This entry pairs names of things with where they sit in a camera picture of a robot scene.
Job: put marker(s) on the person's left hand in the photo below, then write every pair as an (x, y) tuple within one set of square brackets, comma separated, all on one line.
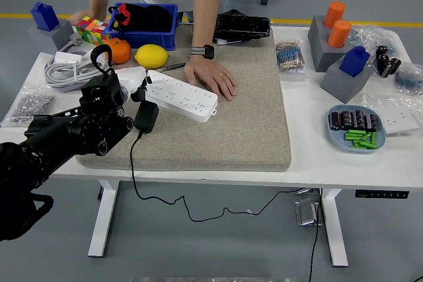
[(211, 75)]

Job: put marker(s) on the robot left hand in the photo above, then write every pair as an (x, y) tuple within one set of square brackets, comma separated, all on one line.
[(133, 75)]

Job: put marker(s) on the person's right hand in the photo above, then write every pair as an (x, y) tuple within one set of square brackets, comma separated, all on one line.
[(84, 14)]

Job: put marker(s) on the white power strip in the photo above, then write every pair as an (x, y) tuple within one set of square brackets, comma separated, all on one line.
[(185, 97)]

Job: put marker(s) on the person's left forearm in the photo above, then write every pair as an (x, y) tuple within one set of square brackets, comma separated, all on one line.
[(206, 4)]

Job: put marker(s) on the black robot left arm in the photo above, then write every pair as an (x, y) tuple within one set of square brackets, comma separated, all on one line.
[(49, 143)]

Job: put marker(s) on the colourful puzzle cube block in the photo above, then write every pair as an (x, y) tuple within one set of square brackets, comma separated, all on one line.
[(91, 31)]

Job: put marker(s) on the black wristwatch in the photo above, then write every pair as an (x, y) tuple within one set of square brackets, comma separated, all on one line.
[(208, 51)]

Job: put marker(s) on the yellow lemon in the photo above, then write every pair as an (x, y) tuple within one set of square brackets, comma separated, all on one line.
[(152, 56)]

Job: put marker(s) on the orange tangerine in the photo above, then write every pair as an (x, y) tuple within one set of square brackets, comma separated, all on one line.
[(120, 51)]

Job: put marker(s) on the grey block holder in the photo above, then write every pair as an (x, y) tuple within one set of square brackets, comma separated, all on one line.
[(342, 86), (59, 37)]

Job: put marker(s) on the dark ballpoint pen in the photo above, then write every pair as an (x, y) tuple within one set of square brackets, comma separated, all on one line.
[(172, 66)]

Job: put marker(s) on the blue bottle-shaped block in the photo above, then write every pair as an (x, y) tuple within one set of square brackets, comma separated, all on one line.
[(354, 62), (45, 18)]

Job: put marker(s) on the blue plastic bin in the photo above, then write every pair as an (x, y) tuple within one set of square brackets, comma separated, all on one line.
[(153, 39)]

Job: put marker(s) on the white card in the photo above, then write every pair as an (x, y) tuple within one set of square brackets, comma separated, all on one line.
[(88, 58)]

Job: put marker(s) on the white box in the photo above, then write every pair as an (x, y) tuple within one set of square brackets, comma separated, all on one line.
[(66, 58)]

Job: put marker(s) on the grey-brown mat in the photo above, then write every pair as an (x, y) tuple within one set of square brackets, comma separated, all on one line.
[(231, 130)]

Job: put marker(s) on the black keyboard in plastic wrap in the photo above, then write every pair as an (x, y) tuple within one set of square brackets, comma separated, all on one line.
[(244, 26)]

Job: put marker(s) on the black cloth pouch red trim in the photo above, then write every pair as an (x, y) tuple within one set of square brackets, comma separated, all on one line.
[(150, 18)]

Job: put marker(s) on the bag of striped resistors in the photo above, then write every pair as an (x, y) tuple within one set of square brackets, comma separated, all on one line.
[(291, 58)]

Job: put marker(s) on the bag of metal nuts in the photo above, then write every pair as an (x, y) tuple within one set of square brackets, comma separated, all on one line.
[(29, 105)]

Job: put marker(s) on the grey block with two holes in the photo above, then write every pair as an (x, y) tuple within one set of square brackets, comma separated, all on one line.
[(320, 48)]

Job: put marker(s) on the black cylindrical capacitor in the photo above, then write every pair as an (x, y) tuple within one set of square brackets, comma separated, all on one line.
[(370, 122), (358, 119), (347, 119), (335, 121)]

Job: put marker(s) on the orange cylinder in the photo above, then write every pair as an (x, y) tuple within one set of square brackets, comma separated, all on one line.
[(334, 15), (339, 34)]

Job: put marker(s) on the blue-grey plate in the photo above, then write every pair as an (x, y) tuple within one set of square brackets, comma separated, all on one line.
[(336, 139)]

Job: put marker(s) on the white table leg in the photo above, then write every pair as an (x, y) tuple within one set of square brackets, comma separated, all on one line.
[(334, 229), (103, 222)]

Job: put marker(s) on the green cylinder piece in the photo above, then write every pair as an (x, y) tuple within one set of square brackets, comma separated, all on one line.
[(353, 136), (355, 146), (357, 131), (374, 138), (367, 136), (368, 145)]

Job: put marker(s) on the large clear bag blue parts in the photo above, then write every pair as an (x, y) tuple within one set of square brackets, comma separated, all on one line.
[(371, 36)]

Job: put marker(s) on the clear plastic wrapper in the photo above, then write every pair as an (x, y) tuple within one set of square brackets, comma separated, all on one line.
[(375, 101)]

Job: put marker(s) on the bag of black capacitors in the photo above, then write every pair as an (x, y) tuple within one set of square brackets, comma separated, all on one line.
[(387, 61)]

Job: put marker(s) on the small bag blue resistors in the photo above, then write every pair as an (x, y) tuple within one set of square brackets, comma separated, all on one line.
[(409, 79)]

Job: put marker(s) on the black table control panel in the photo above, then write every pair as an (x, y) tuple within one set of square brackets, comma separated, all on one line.
[(381, 194)]

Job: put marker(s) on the silver metal bracket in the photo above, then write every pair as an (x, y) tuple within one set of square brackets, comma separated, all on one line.
[(307, 213)]

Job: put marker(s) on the white wall socket plate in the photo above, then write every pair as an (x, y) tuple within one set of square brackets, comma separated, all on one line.
[(400, 121)]

